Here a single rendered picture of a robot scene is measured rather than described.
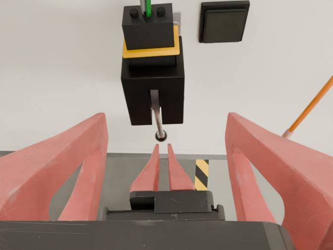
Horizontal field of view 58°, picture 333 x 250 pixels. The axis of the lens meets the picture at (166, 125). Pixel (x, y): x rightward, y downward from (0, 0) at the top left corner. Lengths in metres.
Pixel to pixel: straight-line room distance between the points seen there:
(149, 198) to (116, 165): 1.13
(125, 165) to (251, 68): 1.11
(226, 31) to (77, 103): 0.20
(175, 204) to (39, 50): 0.19
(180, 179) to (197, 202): 0.03
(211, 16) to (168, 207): 0.16
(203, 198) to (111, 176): 1.16
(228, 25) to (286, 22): 0.06
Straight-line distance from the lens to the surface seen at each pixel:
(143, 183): 0.27
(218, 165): 1.43
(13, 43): 0.33
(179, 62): 0.21
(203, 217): 0.25
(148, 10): 0.19
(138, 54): 0.19
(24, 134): 0.46
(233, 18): 0.27
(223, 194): 1.48
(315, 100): 0.22
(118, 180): 1.41
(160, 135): 0.32
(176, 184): 0.26
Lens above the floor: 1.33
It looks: 80 degrees down
